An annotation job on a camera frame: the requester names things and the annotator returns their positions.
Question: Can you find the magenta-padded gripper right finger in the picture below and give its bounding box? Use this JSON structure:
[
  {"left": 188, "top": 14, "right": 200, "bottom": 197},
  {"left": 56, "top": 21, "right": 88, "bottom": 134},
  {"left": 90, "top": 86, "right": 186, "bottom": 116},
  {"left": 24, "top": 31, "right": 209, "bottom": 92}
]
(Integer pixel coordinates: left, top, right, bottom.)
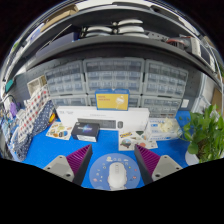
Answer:
[{"left": 134, "top": 144, "right": 184, "bottom": 186}]

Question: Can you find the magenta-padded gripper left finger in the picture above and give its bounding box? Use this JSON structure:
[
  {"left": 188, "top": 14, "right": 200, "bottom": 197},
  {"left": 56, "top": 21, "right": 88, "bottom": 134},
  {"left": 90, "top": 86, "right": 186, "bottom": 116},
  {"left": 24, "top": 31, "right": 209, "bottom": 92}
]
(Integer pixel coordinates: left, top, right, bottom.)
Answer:
[{"left": 43, "top": 143, "right": 94, "bottom": 187}]

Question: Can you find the white computer mouse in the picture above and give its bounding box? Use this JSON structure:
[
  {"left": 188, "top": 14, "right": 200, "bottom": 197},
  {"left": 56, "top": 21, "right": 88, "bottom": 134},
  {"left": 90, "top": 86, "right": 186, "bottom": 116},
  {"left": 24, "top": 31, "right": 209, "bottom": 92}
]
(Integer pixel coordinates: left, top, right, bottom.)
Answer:
[{"left": 107, "top": 162, "right": 128, "bottom": 191}]

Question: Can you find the round blue printed mouse pad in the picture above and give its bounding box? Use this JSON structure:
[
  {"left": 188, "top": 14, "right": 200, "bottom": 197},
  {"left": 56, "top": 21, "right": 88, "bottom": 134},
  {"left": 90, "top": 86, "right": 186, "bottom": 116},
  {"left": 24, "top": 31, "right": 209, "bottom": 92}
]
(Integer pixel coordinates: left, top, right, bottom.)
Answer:
[{"left": 88, "top": 152, "right": 145, "bottom": 191}]

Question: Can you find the white plant pot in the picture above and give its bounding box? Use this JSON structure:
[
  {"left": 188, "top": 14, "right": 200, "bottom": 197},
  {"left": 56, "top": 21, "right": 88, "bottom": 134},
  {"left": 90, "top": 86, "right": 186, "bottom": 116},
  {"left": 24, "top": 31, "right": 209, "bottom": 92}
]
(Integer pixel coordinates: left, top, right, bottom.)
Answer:
[{"left": 184, "top": 150, "right": 202, "bottom": 167}]

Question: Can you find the white tissue box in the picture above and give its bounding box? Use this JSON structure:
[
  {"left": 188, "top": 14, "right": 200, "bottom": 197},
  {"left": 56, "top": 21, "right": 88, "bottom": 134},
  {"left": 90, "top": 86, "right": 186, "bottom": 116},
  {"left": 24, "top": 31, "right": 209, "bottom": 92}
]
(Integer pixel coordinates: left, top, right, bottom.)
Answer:
[{"left": 143, "top": 117, "right": 184, "bottom": 142}]

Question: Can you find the small black product box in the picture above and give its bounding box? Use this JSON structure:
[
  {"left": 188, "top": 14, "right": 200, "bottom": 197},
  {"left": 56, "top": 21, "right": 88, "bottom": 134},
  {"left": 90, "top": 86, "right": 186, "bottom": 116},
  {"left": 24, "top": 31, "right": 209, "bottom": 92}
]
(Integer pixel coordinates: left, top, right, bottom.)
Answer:
[{"left": 70, "top": 121, "right": 101, "bottom": 143}]

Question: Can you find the white cartoon sticker sheet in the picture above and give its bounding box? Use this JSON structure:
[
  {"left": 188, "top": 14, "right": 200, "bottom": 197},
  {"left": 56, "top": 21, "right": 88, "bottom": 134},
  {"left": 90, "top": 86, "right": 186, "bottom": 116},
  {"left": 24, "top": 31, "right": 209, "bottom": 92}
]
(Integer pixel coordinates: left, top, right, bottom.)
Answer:
[{"left": 118, "top": 129, "right": 159, "bottom": 152}]

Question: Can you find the navy polka dot cloth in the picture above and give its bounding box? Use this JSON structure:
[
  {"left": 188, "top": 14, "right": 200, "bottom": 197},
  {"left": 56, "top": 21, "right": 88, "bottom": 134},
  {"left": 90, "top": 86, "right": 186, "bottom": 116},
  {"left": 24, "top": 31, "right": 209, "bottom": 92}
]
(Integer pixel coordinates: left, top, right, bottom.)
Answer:
[{"left": 11, "top": 99, "right": 56, "bottom": 162}]

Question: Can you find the yellow plastic object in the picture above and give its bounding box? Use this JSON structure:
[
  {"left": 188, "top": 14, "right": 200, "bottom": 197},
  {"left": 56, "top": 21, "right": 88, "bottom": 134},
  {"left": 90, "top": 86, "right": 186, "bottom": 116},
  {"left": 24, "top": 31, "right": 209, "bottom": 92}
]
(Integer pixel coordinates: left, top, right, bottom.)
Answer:
[{"left": 48, "top": 112, "right": 57, "bottom": 124}]

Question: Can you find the green leafy plant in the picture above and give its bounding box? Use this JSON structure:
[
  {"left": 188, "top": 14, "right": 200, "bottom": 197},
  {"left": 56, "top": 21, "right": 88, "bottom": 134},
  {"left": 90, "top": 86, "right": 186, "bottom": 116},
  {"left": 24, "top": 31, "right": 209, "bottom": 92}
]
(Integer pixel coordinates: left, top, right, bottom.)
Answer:
[{"left": 179, "top": 104, "right": 224, "bottom": 164}]

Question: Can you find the white keyboard packaging box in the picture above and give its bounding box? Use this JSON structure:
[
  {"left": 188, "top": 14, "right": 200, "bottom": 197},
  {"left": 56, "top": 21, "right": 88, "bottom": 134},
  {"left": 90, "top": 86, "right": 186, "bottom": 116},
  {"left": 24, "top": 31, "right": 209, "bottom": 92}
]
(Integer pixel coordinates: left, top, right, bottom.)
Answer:
[{"left": 55, "top": 105, "right": 151, "bottom": 132}]

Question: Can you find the purple plush object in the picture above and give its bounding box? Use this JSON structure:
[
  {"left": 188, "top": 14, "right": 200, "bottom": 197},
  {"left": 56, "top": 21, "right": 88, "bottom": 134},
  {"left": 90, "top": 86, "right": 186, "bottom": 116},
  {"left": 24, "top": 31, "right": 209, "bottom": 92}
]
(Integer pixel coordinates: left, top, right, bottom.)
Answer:
[{"left": 8, "top": 101, "right": 18, "bottom": 118}]

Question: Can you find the yellow and blue box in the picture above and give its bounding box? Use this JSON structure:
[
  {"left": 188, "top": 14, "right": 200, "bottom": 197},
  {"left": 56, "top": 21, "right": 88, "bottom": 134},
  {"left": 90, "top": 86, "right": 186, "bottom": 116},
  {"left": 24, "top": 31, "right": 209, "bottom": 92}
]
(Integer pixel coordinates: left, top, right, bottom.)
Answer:
[{"left": 95, "top": 88, "right": 130, "bottom": 112}]

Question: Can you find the white wicker basket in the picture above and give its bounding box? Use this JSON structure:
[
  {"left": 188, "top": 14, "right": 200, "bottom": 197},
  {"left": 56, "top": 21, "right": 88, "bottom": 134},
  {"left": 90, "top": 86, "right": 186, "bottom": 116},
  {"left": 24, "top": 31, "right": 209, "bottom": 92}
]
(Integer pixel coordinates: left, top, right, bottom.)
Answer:
[{"left": 26, "top": 74, "right": 48, "bottom": 98}]

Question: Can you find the teal plastic object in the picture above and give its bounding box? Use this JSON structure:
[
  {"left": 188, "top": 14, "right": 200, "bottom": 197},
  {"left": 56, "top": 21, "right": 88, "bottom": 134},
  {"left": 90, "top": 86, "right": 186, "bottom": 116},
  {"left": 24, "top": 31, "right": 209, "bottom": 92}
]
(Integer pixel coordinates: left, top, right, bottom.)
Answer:
[{"left": 4, "top": 79, "right": 15, "bottom": 93}]

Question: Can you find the dark shelf unit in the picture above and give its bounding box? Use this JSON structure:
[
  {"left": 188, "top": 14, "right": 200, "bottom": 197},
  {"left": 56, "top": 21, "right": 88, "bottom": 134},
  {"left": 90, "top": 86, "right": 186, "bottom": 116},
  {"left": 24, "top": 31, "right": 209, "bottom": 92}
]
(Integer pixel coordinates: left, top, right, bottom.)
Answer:
[{"left": 9, "top": 1, "right": 224, "bottom": 91}]

